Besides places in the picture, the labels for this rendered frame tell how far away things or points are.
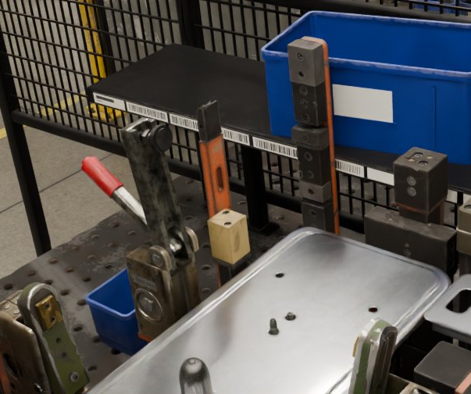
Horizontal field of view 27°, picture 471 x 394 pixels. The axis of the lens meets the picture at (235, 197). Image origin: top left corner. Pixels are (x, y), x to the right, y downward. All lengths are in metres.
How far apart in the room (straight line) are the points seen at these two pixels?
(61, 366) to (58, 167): 2.71
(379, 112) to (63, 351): 0.54
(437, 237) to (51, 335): 0.48
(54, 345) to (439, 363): 0.40
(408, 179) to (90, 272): 0.74
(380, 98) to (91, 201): 2.24
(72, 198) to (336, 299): 2.45
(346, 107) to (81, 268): 0.67
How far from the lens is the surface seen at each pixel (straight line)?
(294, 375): 1.02
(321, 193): 1.35
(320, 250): 1.20
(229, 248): 1.16
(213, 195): 1.17
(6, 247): 3.30
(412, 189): 1.23
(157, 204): 1.08
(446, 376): 1.05
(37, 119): 2.25
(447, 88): 1.27
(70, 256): 1.84
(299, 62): 1.27
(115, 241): 1.85
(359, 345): 0.89
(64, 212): 3.43
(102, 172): 1.15
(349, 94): 1.33
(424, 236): 1.23
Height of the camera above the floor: 1.66
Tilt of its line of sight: 30 degrees down
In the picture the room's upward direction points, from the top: 7 degrees counter-clockwise
